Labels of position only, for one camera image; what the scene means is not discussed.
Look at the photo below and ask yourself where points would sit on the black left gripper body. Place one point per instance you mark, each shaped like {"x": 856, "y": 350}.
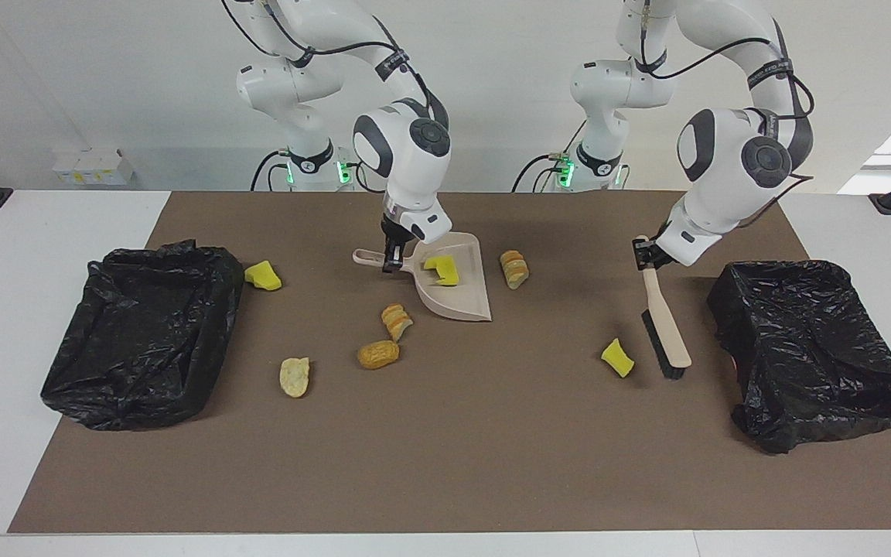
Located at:
{"x": 660, "y": 254}

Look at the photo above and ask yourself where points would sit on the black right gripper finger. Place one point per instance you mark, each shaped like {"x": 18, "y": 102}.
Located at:
{"x": 391, "y": 263}

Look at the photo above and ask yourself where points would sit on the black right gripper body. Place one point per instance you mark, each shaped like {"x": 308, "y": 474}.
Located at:
{"x": 395, "y": 232}

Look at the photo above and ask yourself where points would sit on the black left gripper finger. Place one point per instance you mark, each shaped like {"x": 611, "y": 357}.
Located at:
{"x": 640, "y": 247}

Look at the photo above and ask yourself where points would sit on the notched yellow sponge piece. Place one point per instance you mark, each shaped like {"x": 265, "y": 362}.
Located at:
{"x": 443, "y": 270}

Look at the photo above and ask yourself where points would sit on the beige hand brush black bristles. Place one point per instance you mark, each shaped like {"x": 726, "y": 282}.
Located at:
{"x": 666, "y": 325}

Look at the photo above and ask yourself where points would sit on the beige plastic dustpan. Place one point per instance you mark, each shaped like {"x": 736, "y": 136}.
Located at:
{"x": 461, "y": 300}

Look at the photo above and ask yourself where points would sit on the small yellow sponge wedge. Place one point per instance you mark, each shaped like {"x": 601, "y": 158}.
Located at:
{"x": 617, "y": 358}

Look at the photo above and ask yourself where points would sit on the pale beige foam chunk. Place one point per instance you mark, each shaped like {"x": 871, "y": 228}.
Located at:
{"x": 514, "y": 269}

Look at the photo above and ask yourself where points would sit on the rounded yellow sponge piece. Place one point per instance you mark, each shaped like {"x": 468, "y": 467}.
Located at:
{"x": 263, "y": 275}

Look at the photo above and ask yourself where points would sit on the pale chip piece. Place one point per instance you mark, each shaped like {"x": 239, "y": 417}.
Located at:
{"x": 295, "y": 377}

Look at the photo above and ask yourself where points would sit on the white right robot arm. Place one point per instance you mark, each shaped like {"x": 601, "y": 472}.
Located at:
{"x": 407, "y": 166}

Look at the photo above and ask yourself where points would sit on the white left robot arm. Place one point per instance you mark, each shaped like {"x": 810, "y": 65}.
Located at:
{"x": 732, "y": 155}

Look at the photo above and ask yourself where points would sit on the black bag lined bin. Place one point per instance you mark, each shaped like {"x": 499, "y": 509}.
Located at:
{"x": 809, "y": 348}
{"x": 144, "y": 340}

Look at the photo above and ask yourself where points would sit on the orange striped croissant piece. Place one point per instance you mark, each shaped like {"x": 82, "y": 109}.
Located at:
{"x": 397, "y": 321}

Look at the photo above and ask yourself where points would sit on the brown bread roll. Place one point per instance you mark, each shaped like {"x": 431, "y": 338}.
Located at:
{"x": 378, "y": 354}

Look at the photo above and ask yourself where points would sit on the brown table mat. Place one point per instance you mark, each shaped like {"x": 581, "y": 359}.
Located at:
{"x": 445, "y": 480}

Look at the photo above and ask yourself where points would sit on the white wall socket box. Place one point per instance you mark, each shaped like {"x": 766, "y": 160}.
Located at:
{"x": 93, "y": 166}

